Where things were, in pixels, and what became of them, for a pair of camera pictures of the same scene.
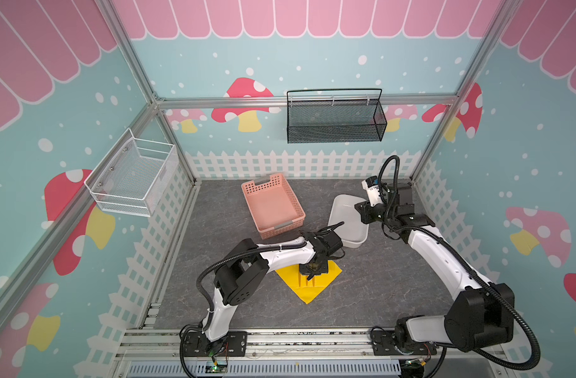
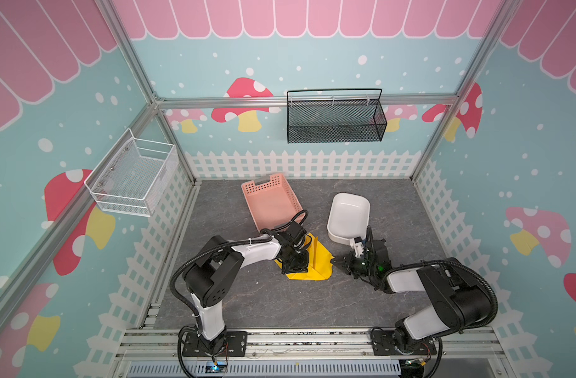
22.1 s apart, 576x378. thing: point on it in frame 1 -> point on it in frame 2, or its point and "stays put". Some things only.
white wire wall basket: (132, 176) stays put
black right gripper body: (363, 210) -> (355, 264)
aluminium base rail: (289, 353) stays put
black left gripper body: (312, 269) -> (295, 262)
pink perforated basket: (273, 206) stays put
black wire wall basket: (338, 120) stays put
